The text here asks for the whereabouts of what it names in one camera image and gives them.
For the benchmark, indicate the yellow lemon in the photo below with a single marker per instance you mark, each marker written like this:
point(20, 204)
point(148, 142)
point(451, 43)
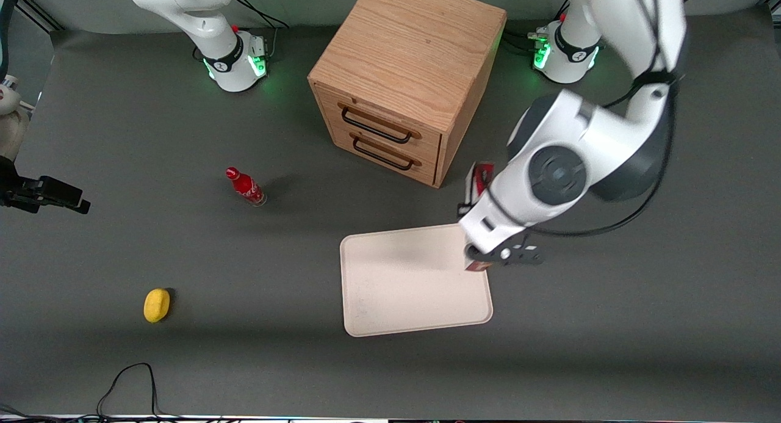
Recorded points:
point(156, 305)

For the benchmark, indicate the dark grey table mat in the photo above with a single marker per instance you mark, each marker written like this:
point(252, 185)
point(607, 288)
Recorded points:
point(244, 350)

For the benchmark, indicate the beige rectangular tray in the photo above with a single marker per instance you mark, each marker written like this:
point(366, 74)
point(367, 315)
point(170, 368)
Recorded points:
point(403, 282)

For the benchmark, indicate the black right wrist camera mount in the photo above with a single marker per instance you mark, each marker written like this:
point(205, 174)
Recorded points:
point(55, 192)

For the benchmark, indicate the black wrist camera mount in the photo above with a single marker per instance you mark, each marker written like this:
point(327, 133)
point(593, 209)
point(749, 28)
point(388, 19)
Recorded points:
point(518, 255)
point(55, 192)

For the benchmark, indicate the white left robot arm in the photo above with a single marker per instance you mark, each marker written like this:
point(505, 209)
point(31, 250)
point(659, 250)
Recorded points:
point(579, 160)

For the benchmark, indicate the black frame bar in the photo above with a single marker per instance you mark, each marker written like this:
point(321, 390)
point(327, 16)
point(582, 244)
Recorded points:
point(39, 13)

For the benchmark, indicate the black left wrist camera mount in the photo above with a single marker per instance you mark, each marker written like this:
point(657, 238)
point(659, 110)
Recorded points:
point(518, 255)

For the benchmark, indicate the red cola bottle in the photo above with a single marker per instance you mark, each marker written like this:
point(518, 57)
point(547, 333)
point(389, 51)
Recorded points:
point(247, 188)

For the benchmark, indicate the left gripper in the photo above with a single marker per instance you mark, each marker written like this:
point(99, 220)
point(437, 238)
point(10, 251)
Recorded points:
point(462, 205)

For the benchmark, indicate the red cookie box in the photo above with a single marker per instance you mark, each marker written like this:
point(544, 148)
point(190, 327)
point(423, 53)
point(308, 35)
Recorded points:
point(482, 177)

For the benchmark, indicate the wooden drawer cabinet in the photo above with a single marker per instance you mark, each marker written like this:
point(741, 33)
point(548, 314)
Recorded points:
point(415, 50)

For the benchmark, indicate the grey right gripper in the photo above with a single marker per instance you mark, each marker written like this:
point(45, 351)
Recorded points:
point(23, 191)

